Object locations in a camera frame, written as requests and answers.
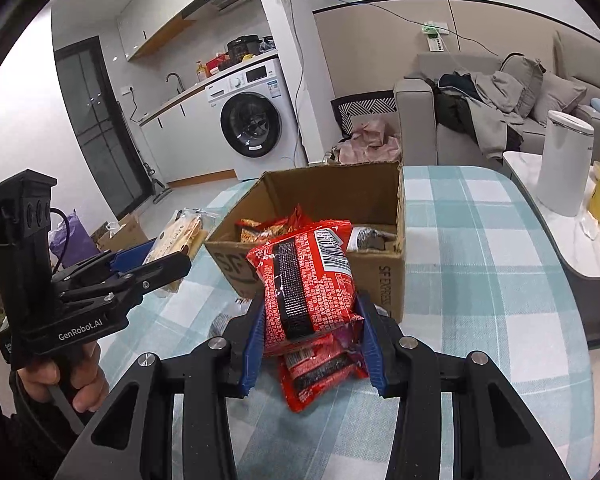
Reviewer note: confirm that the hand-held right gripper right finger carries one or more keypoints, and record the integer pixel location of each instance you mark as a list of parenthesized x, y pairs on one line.
[(372, 355)]

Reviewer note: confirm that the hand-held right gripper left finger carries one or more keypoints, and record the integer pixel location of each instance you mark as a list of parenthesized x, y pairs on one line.
[(250, 360)]

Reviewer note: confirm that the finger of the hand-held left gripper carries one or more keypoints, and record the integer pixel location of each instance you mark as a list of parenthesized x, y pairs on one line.
[(160, 272), (130, 259)]

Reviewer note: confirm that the red noodle packet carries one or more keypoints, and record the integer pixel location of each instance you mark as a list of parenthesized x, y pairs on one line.
[(295, 220), (305, 285), (320, 375)]

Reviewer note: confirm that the brown cardboard box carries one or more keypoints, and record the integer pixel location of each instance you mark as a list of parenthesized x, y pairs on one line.
[(380, 270)]

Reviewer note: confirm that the orange red snack packet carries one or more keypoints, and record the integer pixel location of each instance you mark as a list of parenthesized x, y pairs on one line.
[(255, 232)]

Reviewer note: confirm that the black silver snack packet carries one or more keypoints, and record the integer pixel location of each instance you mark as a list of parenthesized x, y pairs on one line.
[(372, 240)]

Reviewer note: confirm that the person's left forearm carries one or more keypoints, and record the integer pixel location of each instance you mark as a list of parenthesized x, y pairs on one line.
[(25, 440)]

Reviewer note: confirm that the person's left hand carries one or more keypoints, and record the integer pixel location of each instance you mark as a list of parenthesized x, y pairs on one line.
[(90, 380)]

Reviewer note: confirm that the floor cardboard box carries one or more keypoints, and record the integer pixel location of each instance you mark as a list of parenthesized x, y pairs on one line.
[(125, 235)]

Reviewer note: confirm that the clear biscuit bag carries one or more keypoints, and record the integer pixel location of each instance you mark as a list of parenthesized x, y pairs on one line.
[(180, 235)]

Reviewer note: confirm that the floor mop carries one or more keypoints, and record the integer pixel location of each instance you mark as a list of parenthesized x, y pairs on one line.
[(162, 192)]

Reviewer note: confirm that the white kitchen counter cabinet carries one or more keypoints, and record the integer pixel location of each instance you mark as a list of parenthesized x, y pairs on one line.
[(190, 140)]

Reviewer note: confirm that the dark glass door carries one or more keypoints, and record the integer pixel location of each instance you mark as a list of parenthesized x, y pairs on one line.
[(95, 125)]

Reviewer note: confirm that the white washing machine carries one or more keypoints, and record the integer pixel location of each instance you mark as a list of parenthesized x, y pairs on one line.
[(250, 130)]

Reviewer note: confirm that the kitchen faucet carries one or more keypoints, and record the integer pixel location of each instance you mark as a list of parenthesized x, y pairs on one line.
[(180, 85)]

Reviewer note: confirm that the yellow bottle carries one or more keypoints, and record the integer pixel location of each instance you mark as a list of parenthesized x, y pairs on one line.
[(201, 72)]

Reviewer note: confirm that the marble side table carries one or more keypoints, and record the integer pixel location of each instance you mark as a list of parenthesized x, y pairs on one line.
[(545, 240)]

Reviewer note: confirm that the red box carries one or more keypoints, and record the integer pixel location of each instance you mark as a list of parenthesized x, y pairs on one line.
[(215, 64)]

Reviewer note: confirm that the pink cloth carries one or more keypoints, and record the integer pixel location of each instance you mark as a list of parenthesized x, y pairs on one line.
[(375, 135)]

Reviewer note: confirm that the white upper cabinets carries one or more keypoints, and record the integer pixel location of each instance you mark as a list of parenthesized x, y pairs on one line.
[(145, 35)]

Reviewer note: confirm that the grey sofa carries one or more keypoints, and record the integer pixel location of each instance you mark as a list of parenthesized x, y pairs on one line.
[(415, 125)]

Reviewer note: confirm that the black pressure cooker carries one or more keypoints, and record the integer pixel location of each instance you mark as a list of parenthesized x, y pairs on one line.
[(245, 47)]

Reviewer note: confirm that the black patterned basket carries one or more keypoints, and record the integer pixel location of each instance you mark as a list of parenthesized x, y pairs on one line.
[(365, 107)]

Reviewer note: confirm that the dark jacket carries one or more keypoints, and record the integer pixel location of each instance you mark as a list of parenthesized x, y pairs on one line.
[(452, 107)]

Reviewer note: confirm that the grey garment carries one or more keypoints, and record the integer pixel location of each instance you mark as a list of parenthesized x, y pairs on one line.
[(490, 120)]

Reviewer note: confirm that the white cylindrical bin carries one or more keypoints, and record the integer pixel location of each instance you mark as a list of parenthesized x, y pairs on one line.
[(562, 170)]

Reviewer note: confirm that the large grey pillow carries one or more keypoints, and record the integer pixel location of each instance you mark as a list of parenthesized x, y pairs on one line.
[(522, 80)]

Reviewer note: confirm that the small grey pillow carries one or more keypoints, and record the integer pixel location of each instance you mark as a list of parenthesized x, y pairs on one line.
[(555, 95)]

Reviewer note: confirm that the green wall charger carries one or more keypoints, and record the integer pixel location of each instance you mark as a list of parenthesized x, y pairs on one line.
[(432, 37)]

